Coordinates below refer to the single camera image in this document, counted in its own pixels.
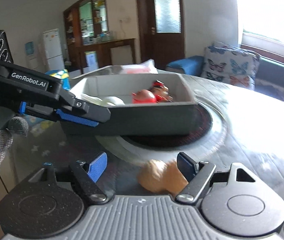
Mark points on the white refrigerator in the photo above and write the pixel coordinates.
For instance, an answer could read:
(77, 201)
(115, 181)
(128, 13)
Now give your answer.
(53, 50)

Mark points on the butterfly-print cushion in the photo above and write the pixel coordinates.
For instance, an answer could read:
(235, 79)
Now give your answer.
(231, 65)

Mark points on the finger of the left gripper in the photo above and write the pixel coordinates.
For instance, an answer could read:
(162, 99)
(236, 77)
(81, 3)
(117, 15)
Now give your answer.
(76, 119)
(71, 105)

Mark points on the window with brown frame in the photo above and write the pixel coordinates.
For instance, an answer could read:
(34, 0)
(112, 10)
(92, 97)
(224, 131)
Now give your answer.
(269, 15)

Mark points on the round turntable on table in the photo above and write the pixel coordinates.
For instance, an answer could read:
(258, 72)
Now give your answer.
(207, 135)

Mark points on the dark green sofa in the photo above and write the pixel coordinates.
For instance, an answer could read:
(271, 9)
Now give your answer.
(269, 74)

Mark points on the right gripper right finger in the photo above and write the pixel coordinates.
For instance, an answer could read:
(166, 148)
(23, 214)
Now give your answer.
(198, 176)

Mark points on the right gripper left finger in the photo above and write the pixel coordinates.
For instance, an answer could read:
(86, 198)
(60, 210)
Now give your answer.
(85, 176)

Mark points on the grey storage box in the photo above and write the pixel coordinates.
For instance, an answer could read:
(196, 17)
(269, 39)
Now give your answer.
(166, 118)

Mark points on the brown door with glass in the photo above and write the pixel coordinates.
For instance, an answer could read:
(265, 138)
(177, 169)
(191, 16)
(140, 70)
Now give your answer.
(161, 31)

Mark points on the brown wooden cabinet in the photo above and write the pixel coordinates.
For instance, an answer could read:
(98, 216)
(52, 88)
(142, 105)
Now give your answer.
(87, 34)

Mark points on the white item in box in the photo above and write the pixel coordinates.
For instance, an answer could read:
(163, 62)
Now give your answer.
(107, 101)

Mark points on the red toy in box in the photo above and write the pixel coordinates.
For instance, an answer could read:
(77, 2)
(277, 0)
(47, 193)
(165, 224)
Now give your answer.
(158, 93)

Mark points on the orange plush toy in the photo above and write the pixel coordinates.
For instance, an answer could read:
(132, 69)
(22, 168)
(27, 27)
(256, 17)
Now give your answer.
(157, 176)

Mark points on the blue cushion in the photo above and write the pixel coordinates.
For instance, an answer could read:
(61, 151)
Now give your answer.
(189, 66)

